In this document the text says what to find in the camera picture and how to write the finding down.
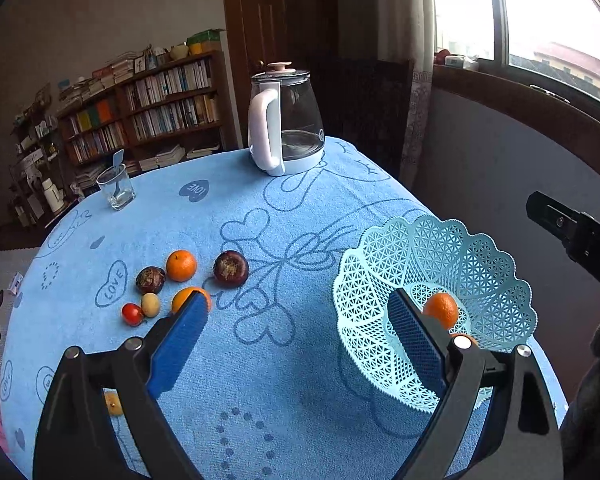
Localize metal storage rack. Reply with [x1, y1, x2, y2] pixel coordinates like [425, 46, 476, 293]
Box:
[9, 85, 76, 233]

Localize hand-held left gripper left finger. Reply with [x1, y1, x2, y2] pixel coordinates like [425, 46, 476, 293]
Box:
[32, 289, 210, 480]

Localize clear drinking glass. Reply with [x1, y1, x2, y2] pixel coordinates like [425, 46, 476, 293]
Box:
[96, 163, 136, 211]

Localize stacks of books atop bookshelf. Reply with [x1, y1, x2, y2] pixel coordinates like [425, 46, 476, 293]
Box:
[57, 45, 173, 106]

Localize dark grey cloth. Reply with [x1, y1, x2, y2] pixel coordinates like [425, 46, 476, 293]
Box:
[560, 320, 600, 480]

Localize rows of shelved books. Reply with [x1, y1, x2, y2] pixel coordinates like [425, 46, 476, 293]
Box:
[62, 59, 222, 163]

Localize glass kettle with white handle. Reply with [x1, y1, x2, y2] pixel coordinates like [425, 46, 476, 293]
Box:
[247, 61, 327, 177]

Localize wooden window sill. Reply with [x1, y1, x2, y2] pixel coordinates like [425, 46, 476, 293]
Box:
[431, 62, 600, 161]

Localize dark wooden cabinet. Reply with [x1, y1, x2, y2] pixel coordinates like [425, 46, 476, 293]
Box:
[324, 57, 414, 183]

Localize red cherry tomato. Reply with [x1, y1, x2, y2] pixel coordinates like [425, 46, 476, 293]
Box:
[121, 303, 145, 327]

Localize light blue lattice basket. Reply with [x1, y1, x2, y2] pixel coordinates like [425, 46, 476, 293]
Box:
[332, 214, 538, 413]

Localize beige curtain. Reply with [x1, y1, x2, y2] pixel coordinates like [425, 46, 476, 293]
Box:
[375, 0, 437, 192]

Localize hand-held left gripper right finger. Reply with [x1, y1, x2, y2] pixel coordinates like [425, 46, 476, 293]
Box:
[387, 287, 566, 480]

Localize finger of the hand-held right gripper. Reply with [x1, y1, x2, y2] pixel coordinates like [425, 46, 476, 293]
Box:
[526, 191, 588, 248]

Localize white thermos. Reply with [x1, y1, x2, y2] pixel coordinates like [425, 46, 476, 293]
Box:
[41, 177, 65, 212]

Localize window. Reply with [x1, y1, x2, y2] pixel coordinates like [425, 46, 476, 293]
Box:
[426, 0, 600, 108]

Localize large dark passion fruit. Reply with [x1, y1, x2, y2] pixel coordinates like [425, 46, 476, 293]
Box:
[213, 251, 250, 288]

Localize brown wooden door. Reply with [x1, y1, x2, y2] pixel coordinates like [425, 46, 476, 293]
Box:
[221, 0, 339, 151]

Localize blue printed tablecloth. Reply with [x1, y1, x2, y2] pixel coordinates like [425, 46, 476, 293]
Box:
[0, 135, 571, 480]

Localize green box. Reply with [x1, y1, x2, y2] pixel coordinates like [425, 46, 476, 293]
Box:
[186, 29, 226, 52]

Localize light blue spoon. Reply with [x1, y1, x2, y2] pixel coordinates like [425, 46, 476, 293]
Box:
[111, 149, 126, 196]

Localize wooden bookshelf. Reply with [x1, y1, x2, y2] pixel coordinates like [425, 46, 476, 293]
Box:
[55, 50, 238, 181]

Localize grey foam floor mat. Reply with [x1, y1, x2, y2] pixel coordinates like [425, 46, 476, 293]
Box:
[0, 247, 43, 401]

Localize white box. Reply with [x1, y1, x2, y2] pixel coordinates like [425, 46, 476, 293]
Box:
[445, 54, 481, 72]

